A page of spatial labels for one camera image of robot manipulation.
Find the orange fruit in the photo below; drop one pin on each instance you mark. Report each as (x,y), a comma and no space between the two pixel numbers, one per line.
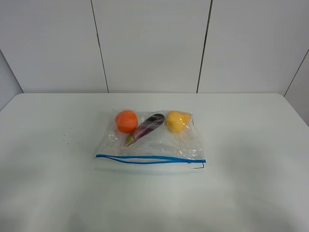
(126,121)

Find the purple eggplant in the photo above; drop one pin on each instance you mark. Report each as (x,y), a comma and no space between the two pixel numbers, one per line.
(149,125)

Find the yellow pear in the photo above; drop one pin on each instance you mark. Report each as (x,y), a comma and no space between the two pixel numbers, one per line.
(177,121)

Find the clear zip bag blue zipper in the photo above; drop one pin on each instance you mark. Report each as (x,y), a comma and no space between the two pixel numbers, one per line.
(156,149)

